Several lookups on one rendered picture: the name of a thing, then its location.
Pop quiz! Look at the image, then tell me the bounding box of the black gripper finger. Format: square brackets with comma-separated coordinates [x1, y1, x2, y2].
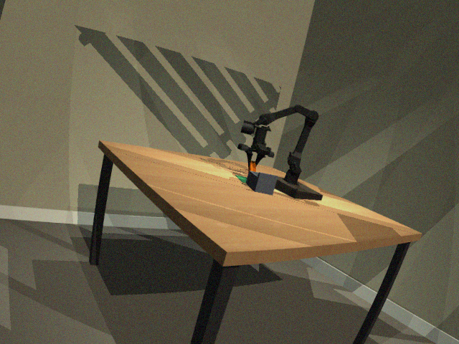
[245, 151, 253, 166]
[256, 154, 266, 166]

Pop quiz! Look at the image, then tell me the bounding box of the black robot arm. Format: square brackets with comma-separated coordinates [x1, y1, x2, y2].
[241, 105, 318, 185]

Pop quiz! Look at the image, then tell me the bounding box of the orange l-shaped part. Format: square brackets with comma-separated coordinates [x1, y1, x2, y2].
[248, 161, 256, 173]

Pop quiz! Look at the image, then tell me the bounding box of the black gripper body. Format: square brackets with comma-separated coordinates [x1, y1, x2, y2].
[237, 136, 274, 158]

